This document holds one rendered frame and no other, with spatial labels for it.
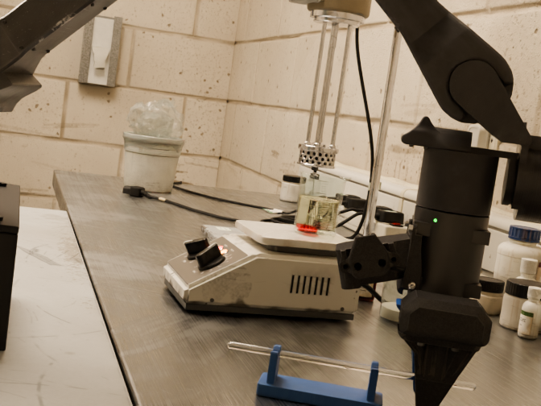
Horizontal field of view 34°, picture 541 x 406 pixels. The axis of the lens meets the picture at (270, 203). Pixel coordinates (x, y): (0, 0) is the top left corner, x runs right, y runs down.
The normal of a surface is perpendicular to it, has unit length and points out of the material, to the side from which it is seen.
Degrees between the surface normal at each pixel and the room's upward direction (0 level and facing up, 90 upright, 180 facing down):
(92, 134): 90
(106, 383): 0
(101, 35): 90
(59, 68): 90
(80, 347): 0
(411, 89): 90
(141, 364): 0
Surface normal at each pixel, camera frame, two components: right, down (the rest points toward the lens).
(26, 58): 0.68, 0.73
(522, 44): -0.95, -0.11
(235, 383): 0.14, -0.98
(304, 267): 0.29, 0.15
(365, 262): -0.08, 0.07
